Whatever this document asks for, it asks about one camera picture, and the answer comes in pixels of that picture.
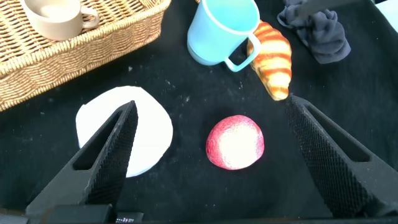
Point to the small beige ceramic cup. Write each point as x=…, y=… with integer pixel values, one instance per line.
x=53, y=25

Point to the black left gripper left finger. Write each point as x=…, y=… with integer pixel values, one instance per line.
x=102, y=161

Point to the grey cloth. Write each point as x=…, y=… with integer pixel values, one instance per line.
x=323, y=40

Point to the light blue plastic mug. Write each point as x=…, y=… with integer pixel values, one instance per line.
x=217, y=31

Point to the dark jar with printed label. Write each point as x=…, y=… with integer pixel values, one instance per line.
x=129, y=218

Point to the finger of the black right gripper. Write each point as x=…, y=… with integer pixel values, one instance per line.
x=323, y=6

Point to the golden striped croissant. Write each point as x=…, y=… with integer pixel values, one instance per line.
x=273, y=62

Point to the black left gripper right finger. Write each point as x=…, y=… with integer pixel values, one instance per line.
x=329, y=168

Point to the white plastic lid dish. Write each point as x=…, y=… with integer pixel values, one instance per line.
x=152, y=130

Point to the red apple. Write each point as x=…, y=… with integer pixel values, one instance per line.
x=234, y=143

